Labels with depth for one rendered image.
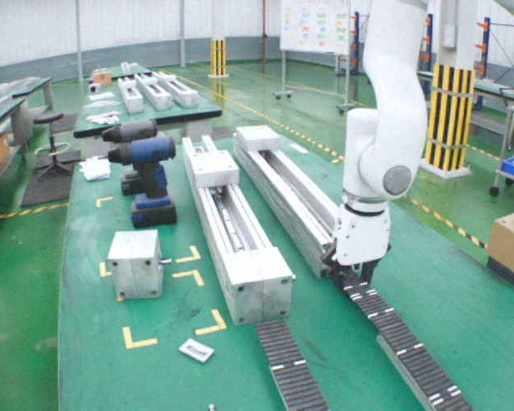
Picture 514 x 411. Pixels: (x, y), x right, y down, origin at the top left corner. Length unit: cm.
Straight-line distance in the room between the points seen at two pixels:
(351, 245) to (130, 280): 40
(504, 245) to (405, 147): 51
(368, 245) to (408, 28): 37
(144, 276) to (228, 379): 26
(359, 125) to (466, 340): 43
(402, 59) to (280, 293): 42
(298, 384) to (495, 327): 41
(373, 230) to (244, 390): 34
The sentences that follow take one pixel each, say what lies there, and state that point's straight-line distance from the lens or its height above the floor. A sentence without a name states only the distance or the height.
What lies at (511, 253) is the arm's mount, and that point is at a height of 82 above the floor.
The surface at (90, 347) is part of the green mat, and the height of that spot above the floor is 78.
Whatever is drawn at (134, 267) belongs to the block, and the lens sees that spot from 71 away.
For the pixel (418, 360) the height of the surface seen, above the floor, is 81.
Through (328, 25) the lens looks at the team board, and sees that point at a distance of 635.
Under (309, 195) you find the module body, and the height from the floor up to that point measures 85.
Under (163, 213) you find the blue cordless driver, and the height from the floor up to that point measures 81.
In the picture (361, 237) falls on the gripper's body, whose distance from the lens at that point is 67.
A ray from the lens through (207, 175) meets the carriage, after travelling 96.
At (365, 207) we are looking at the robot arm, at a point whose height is 98.
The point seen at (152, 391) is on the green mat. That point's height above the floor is 78.
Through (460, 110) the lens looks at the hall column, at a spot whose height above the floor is 68.
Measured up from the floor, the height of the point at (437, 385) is 81.
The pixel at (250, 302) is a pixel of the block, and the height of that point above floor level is 83.
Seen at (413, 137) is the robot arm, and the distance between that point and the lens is 53.
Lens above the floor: 124
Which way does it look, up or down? 26 degrees down
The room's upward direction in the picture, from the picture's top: straight up
